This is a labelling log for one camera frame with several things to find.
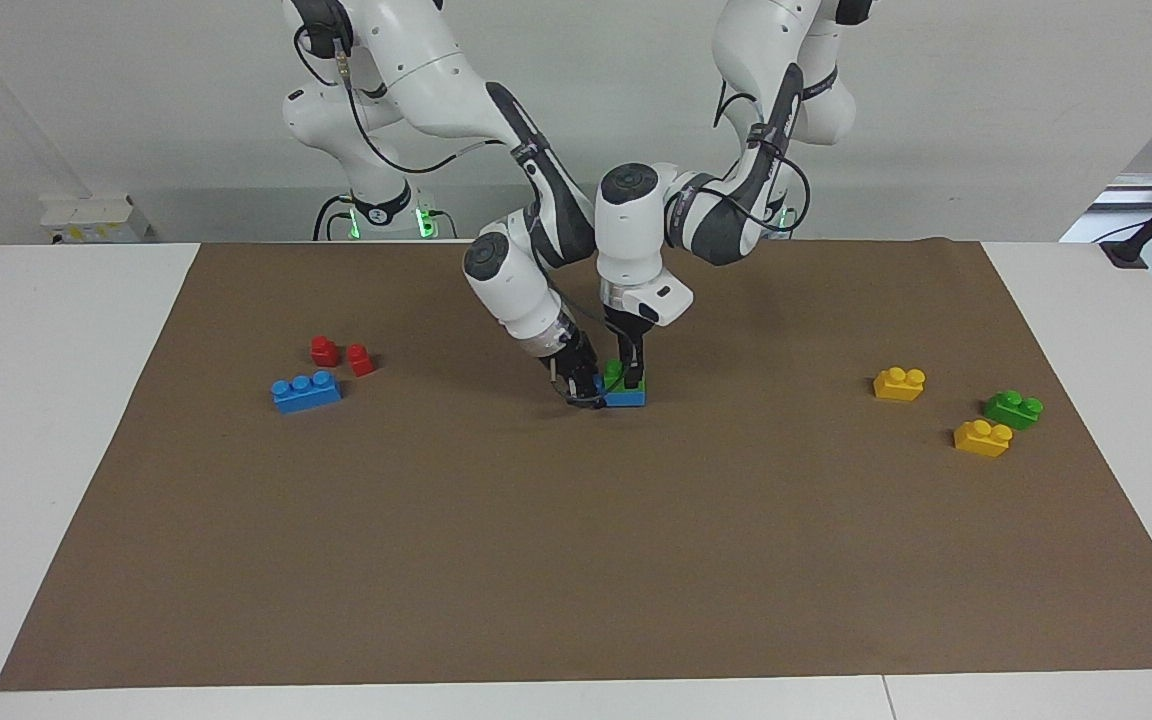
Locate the blue three-stud toy brick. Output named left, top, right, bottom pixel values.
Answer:
left=594, top=375, right=647, bottom=408
left=271, top=371, right=343, bottom=414

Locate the brown table mat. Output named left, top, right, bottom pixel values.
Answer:
left=0, top=238, right=1152, bottom=693

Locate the yellow two-stud toy brick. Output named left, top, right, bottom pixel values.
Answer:
left=953, top=419, right=1014, bottom=459
left=873, top=367, right=927, bottom=402

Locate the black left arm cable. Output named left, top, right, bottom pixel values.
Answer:
left=715, top=85, right=813, bottom=233

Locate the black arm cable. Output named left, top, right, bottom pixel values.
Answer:
left=293, top=20, right=537, bottom=176
left=715, top=85, right=813, bottom=233

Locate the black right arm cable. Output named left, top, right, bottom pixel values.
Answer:
left=293, top=20, right=537, bottom=176

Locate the black base cable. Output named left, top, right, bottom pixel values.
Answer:
left=313, top=193, right=353, bottom=241

